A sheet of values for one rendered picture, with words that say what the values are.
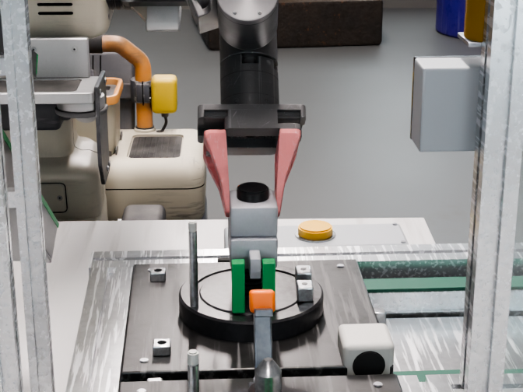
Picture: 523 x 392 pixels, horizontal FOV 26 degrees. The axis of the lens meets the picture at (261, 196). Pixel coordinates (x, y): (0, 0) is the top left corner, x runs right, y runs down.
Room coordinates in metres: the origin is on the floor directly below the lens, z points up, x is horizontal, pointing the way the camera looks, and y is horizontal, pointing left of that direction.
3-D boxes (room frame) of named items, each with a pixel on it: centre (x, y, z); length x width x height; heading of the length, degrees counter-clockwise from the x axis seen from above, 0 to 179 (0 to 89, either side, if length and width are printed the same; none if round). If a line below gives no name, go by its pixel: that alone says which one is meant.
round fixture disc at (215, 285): (1.00, 0.01, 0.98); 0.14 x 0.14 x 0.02
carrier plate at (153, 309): (1.00, 0.01, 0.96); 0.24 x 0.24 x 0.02; 3
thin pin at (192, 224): (0.97, 0.06, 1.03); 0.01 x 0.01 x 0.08
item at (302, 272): (1.02, -0.04, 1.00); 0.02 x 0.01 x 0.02; 3
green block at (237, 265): (0.96, 0.02, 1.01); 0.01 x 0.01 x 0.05; 3
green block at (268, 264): (0.96, -0.01, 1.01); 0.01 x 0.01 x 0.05; 3
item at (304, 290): (0.98, -0.04, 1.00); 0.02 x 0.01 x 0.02; 3
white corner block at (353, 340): (0.91, -0.09, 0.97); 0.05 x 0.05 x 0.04; 3
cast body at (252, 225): (0.99, 0.01, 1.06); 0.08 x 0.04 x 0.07; 4
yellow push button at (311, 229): (1.22, -0.06, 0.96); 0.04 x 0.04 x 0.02
